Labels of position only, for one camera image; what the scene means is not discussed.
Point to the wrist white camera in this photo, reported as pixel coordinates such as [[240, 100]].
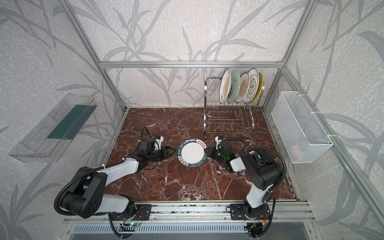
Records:
[[158, 142], [221, 142]]

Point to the green flower plate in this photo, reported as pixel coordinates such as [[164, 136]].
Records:
[[235, 81]]

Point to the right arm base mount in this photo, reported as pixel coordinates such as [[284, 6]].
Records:
[[240, 211]]

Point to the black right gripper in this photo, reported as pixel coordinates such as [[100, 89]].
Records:
[[212, 149]]

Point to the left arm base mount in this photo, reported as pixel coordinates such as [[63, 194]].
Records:
[[139, 212]]

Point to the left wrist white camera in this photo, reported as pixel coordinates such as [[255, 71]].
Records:
[[158, 142]]

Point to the large orange sunburst plate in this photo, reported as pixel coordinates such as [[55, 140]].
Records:
[[225, 86]]

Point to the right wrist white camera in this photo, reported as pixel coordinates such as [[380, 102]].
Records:
[[221, 142]]

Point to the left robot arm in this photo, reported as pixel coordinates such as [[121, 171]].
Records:
[[85, 195]]

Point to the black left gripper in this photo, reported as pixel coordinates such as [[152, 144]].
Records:
[[168, 153]]

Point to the aluminium frame rail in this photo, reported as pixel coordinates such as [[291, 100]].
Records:
[[188, 64]]

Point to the small orange sunburst plate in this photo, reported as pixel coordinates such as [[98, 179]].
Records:
[[243, 88]]

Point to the yellow woven bamboo plate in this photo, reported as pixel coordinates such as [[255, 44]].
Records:
[[259, 89]]

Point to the white plate green rim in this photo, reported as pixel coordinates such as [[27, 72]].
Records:
[[253, 85]]

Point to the clear plastic wall shelf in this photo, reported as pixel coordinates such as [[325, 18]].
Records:
[[49, 139]]

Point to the white wire mesh basket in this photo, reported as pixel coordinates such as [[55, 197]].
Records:
[[303, 136]]

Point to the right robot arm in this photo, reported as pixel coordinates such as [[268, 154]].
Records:
[[266, 167]]

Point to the stainless steel dish rack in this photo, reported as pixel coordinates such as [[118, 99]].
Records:
[[224, 119]]

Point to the white plate dark lettered rim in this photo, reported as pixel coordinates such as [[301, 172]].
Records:
[[192, 153]]

